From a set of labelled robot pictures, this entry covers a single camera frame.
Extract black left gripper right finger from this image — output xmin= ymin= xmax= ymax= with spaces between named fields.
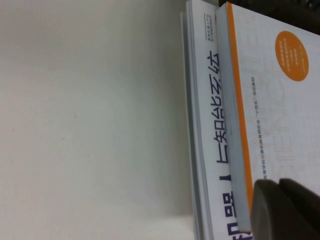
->
xmin=278 ymin=177 xmax=320 ymax=232

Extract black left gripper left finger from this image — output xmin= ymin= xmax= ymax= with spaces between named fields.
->
xmin=251 ymin=178 xmax=320 ymax=240

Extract white orange ROS2 book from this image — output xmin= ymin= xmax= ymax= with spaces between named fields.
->
xmin=215 ymin=1 xmax=320 ymax=233

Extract magazine with man portrait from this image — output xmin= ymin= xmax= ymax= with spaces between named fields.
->
xmin=179 ymin=0 xmax=253 ymax=240

